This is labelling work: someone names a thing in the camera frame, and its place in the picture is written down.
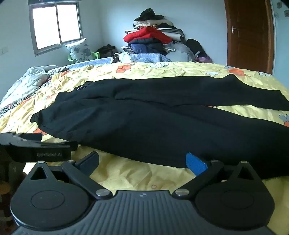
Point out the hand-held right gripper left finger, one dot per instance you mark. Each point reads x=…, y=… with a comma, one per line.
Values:
x=89, y=162

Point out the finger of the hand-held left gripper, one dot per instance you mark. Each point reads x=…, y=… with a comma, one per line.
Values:
x=29, y=136

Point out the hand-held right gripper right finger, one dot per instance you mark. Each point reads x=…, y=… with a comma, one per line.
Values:
x=196, y=164

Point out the black pants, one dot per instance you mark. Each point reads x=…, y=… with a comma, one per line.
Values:
x=144, y=126

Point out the zebra striped blanket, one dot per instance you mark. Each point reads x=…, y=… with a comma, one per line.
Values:
x=22, y=99

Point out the grey white duvet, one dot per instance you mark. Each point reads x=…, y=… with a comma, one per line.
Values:
x=24, y=81

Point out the floral pillow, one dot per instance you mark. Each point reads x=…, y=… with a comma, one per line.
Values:
x=79, y=50

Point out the yellow floral bed sheet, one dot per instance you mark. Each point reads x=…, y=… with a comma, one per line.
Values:
x=158, y=70

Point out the purple bag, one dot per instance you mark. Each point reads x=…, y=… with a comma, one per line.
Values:
x=204, y=59

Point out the green plastic chair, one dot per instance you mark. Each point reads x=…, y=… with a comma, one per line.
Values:
x=96, y=55

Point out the white and black garment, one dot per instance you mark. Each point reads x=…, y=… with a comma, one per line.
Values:
x=123, y=57

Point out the black bag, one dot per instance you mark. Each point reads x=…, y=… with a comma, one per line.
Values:
x=107, y=50

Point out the blue quilted blanket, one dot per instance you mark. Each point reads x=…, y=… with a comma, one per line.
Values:
x=149, y=57

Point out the pile of clothes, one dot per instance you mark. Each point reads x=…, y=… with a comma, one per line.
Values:
x=153, y=38

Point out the brown wooden door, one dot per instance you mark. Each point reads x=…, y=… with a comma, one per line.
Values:
x=248, y=36

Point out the window with grey frame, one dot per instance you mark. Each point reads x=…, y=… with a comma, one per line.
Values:
x=56, y=24

